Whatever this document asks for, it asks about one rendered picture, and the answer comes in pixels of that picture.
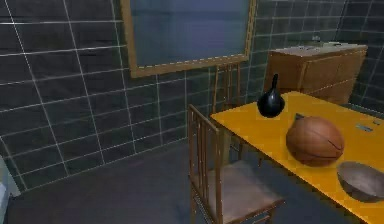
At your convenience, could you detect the orange basketball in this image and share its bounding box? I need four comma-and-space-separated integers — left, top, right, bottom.
285, 115, 345, 168

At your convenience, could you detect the yellow table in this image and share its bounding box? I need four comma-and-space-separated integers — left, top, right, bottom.
209, 90, 384, 224

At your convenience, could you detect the grey bowl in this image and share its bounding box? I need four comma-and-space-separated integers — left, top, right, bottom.
336, 161, 384, 203

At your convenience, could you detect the wooden chair with beige seat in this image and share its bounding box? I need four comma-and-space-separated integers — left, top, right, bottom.
211, 62, 244, 160
187, 103, 286, 224

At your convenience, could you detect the black vase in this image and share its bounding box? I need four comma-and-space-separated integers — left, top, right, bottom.
256, 73, 286, 119

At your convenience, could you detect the wooden sink cabinet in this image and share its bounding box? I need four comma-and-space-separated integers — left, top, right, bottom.
264, 41, 369, 106

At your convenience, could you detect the wooden framed window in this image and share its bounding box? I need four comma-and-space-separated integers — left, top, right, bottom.
119, 0, 258, 79

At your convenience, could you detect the white object at edge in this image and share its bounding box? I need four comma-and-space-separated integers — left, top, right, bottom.
0, 155, 22, 221

